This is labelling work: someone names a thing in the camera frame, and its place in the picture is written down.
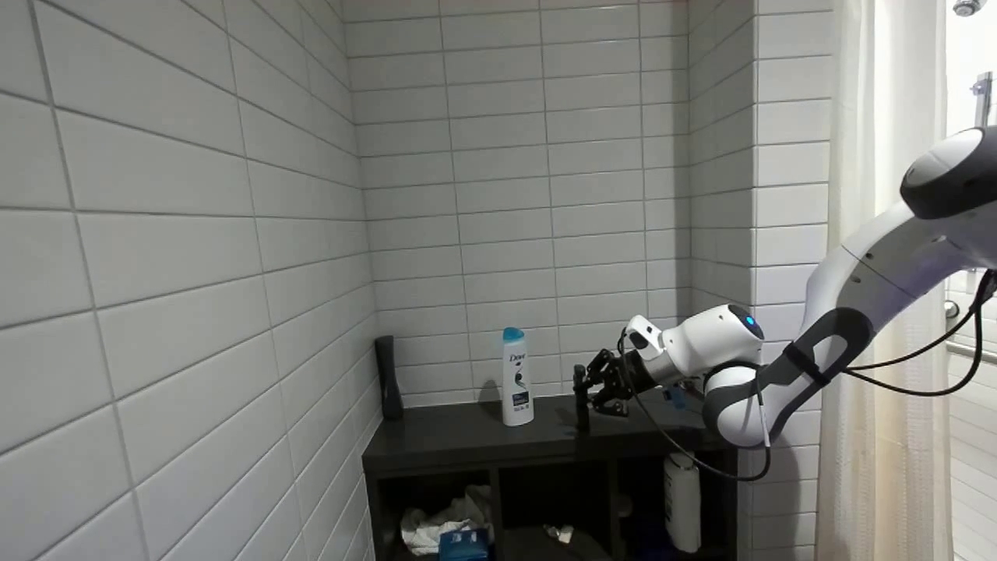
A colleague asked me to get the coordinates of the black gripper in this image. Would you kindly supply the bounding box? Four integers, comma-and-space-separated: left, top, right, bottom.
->
577, 348, 655, 419

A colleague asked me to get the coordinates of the white shampoo bottle blue cap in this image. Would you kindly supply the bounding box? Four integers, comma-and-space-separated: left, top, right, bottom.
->
497, 323, 540, 430

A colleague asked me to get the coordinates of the plain white bottle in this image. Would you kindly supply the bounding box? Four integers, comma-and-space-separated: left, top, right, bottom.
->
665, 451, 703, 557

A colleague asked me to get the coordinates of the tall dark grey bottle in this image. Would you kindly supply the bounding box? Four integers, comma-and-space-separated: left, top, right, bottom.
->
370, 332, 409, 423

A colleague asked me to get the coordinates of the black cubby shelf unit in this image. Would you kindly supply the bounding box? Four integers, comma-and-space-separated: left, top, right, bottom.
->
357, 386, 740, 561

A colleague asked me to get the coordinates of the small blue box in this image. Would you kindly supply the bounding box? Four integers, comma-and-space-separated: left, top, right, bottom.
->
436, 525, 491, 561

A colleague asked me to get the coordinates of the crumpled white cloth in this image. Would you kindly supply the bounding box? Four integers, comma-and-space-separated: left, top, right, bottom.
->
400, 486, 497, 557

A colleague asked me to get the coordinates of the white shower curtain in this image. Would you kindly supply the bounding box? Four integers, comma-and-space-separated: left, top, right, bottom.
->
813, 0, 961, 561

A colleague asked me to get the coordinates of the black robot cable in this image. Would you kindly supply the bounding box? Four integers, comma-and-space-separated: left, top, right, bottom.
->
625, 265, 997, 482

